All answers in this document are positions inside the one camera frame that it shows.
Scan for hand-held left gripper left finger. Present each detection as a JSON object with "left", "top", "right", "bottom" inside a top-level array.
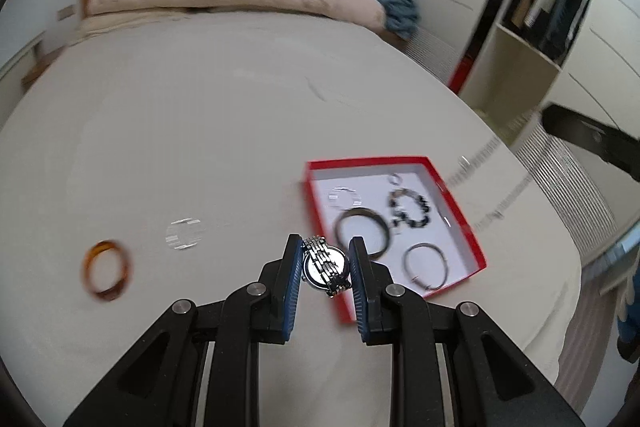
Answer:
[{"left": 62, "top": 234, "right": 303, "bottom": 427}]

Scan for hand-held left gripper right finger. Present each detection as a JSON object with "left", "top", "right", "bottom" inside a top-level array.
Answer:
[{"left": 348, "top": 237, "right": 586, "bottom": 427}]

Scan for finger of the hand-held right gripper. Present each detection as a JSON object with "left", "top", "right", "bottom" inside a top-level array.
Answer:
[{"left": 542, "top": 103, "right": 640, "bottom": 182}]

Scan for silver metal wristwatch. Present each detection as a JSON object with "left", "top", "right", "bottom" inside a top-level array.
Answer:
[{"left": 301, "top": 234, "right": 352, "bottom": 299}]

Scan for dark brown bangle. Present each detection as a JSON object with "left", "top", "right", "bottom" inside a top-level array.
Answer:
[{"left": 334, "top": 207, "right": 391, "bottom": 258}]

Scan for thin silver bangle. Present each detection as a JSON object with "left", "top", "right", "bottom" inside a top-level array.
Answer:
[{"left": 403, "top": 243, "right": 448, "bottom": 292}]

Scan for clear crystal bracelet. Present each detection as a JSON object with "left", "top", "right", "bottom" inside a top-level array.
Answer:
[{"left": 327, "top": 187, "right": 362, "bottom": 212}]

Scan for red jewelry box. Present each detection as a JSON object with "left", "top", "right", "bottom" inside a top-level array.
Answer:
[{"left": 304, "top": 155, "right": 488, "bottom": 324}]

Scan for beaded bracelet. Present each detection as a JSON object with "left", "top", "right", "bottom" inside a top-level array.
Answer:
[{"left": 389, "top": 188, "right": 433, "bottom": 230}]

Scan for silver chain necklace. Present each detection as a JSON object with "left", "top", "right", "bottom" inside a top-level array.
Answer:
[{"left": 446, "top": 139, "right": 533, "bottom": 225}]

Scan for red object beside wardrobe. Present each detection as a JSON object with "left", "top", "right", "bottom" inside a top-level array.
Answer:
[{"left": 448, "top": 54, "right": 476, "bottom": 95}]

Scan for amber bangle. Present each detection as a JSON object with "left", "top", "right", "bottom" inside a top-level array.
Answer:
[{"left": 81, "top": 239, "right": 133, "bottom": 304}]

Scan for blue cloth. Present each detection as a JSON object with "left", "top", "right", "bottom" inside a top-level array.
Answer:
[{"left": 370, "top": 0, "right": 421, "bottom": 40}]

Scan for beige pillow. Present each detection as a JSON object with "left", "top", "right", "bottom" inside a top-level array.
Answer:
[{"left": 80, "top": 9, "right": 191, "bottom": 38}]

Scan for wooden nightstand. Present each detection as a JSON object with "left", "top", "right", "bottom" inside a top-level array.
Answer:
[{"left": 21, "top": 47, "right": 66, "bottom": 88}]

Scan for small silver bracelet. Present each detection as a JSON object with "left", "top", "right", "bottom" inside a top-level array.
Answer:
[{"left": 166, "top": 218, "right": 205, "bottom": 252}]

